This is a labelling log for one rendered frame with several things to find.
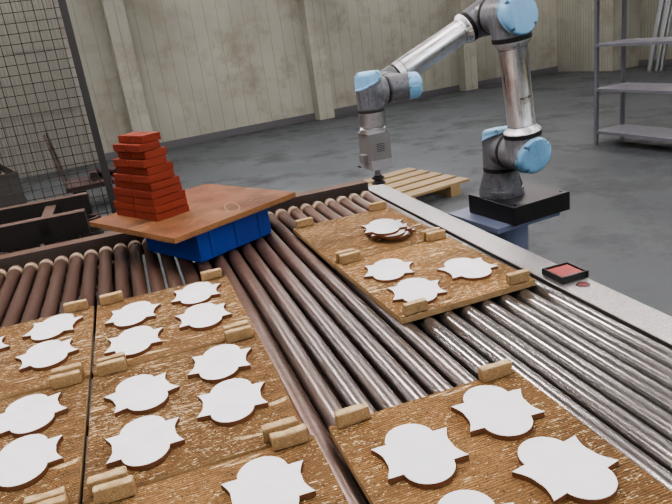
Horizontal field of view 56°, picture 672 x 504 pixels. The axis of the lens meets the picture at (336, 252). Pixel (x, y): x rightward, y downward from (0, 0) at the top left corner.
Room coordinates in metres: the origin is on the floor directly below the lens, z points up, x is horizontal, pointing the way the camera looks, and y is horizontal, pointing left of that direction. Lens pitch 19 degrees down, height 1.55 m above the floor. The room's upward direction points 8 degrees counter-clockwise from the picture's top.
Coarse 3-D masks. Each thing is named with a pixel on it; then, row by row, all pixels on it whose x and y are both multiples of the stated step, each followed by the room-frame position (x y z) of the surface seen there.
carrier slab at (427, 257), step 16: (448, 240) 1.71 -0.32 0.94; (368, 256) 1.67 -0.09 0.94; (384, 256) 1.65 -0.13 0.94; (400, 256) 1.63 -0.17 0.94; (416, 256) 1.62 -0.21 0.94; (432, 256) 1.60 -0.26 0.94; (448, 256) 1.58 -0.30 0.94; (464, 256) 1.57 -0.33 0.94; (480, 256) 1.55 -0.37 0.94; (352, 272) 1.56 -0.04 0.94; (416, 272) 1.50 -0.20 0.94; (432, 272) 1.49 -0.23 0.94; (496, 272) 1.43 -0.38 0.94; (368, 288) 1.44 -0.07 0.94; (384, 288) 1.43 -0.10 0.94; (448, 288) 1.38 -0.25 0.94; (464, 288) 1.36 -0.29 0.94; (480, 288) 1.35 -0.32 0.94; (496, 288) 1.34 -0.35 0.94; (512, 288) 1.34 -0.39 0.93; (384, 304) 1.34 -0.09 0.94; (400, 304) 1.32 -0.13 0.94; (432, 304) 1.30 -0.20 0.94; (448, 304) 1.29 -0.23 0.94; (464, 304) 1.30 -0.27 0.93; (400, 320) 1.26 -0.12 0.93
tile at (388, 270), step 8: (376, 264) 1.58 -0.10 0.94; (384, 264) 1.57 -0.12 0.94; (392, 264) 1.56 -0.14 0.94; (400, 264) 1.55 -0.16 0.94; (408, 264) 1.54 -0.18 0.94; (368, 272) 1.53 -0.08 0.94; (376, 272) 1.52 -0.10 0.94; (384, 272) 1.51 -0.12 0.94; (392, 272) 1.50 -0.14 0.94; (400, 272) 1.50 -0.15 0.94; (408, 272) 1.49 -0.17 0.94; (376, 280) 1.48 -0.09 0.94; (384, 280) 1.46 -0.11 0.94; (392, 280) 1.46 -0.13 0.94
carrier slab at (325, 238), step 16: (320, 224) 2.04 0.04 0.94; (336, 224) 2.02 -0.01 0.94; (352, 224) 1.99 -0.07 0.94; (416, 224) 1.90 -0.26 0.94; (304, 240) 1.92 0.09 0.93; (320, 240) 1.87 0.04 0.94; (336, 240) 1.85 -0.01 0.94; (352, 240) 1.83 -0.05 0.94; (368, 240) 1.81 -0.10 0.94; (400, 240) 1.77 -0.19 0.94; (416, 240) 1.75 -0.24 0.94
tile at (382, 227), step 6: (372, 222) 1.87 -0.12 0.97; (378, 222) 1.87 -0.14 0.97; (384, 222) 1.86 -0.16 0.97; (390, 222) 1.85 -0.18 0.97; (396, 222) 1.84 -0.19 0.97; (366, 228) 1.82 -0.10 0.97; (372, 228) 1.81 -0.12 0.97; (378, 228) 1.81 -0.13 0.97; (384, 228) 1.80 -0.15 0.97; (390, 228) 1.79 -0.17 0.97; (396, 228) 1.78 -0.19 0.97; (402, 228) 1.79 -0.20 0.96; (366, 234) 1.79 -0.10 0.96; (378, 234) 1.76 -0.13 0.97; (384, 234) 1.75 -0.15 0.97; (390, 234) 1.75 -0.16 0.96
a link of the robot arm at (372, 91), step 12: (360, 72) 1.83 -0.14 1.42; (372, 72) 1.80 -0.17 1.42; (360, 84) 1.80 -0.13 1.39; (372, 84) 1.79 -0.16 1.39; (384, 84) 1.80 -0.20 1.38; (360, 96) 1.80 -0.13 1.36; (372, 96) 1.79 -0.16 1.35; (384, 96) 1.80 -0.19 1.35; (360, 108) 1.80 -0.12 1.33; (372, 108) 1.79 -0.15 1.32
